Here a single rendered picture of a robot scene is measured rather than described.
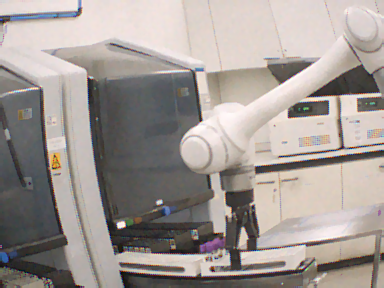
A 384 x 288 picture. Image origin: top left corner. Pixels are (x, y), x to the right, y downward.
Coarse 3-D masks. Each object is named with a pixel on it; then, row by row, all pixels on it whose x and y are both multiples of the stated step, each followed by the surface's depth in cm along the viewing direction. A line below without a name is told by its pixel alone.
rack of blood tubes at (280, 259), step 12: (240, 252) 173; (252, 252) 171; (264, 252) 168; (276, 252) 163; (288, 252) 159; (300, 252) 158; (204, 264) 168; (216, 264) 166; (228, 264) 164; (252, 264) 171; (264, 264) 170; (276, 264) 168; (288, 264) 155
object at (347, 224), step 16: (352, 208) 218; (368, 208) 208; (288, 224) 223; (304, 224) 215; (320, 224) 207; (336, 224) 198; (352, 224) 189; (368, 224) 181; (272, 240) 201; (288, 240) 195; (304, 240) 188; (320, 240) 182; (336, 240) 178
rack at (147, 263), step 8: (120, 256) 186; (128, 256) 185; (136, 256) 185; (144, 256) 184; (152, 256) 184; (160, 256) 184; (168, 256) 182; (176, 256) 181; (184, 256) 180; (192, 256) 179; (200, 256) 178; (120, 264) 188; (128, 264) 188; (136, 264) 188; (144, 264) 187; (152, 264) 176; (160, 264) 175; (168, 264) 174; (176, 264) 172; (184, 264) 171; (192, 264) 170; (144, 272) 178; (152, 272) 177; (160, 272) 175; (168, 272) 174; (176, 272) 173; (184, 272) 171; (192, 272) 170; (200, 272) 173
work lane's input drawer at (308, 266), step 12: (300, 264) 158; (312, 264) 158; (132, 276) 179; (144, 276) 178; (156, 276) 176; (168, 276) 173; (180, 276) 172; (192, 276) 170; (204, 276) 168; (216, 276) 166; (228, 276) 164; (240, 276) 162; (252, 276) 160; (264, 276) 158; (276, 276) 155; (288, 276) 154; (300, 276) 152; (312, 276) 159; (324, 276) 157
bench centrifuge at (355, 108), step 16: (352, 80) 410; (368, 80) 403; (352, 96) 379; (368, 96) 372; (352, 112) 375; (368, 112) 367; (352, 128) 375; (368, 128) 368; (352, 144) 376; (368, 144) 370
